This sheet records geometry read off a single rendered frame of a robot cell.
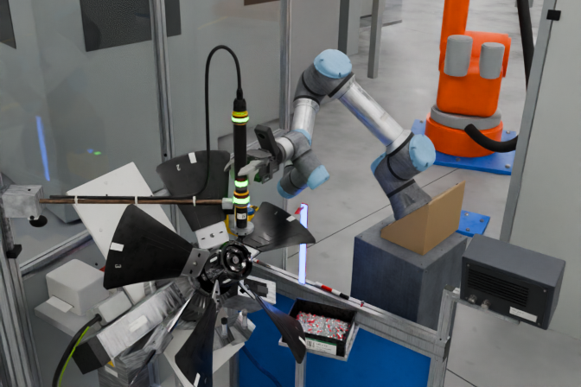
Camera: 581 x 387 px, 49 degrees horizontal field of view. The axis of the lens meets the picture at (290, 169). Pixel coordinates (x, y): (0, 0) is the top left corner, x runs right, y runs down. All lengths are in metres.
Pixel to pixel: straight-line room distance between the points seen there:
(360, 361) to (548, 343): 1.52
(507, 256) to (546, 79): 1.48
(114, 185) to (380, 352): 1.08
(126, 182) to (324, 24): 4.47
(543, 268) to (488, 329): 1.80
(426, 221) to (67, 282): 1.23
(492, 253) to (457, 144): 3.65
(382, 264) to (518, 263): 0.60
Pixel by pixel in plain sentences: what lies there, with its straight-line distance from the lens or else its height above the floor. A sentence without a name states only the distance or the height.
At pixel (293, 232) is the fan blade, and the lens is 2.02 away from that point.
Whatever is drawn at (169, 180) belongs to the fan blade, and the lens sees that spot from 1.90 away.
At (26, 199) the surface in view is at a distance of 1.91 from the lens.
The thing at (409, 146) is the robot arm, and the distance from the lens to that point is 2.17.
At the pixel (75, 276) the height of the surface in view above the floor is 0.97.
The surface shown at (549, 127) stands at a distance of 3.29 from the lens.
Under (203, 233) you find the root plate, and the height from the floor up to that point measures 1.25.
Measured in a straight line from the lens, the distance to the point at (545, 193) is 3.41.
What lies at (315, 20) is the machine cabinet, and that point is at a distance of 6.18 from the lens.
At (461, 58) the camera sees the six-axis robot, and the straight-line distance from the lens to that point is 5.30.
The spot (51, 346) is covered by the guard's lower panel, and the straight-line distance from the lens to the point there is 2.54.
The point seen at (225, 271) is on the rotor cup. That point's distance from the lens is 1.77.
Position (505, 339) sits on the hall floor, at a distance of 3.63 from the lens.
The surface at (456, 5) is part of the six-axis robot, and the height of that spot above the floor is 1.23.
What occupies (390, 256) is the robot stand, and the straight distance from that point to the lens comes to 2.28.
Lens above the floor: 2.22
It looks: 25 degrees down
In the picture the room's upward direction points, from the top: 1 degrees clockwise
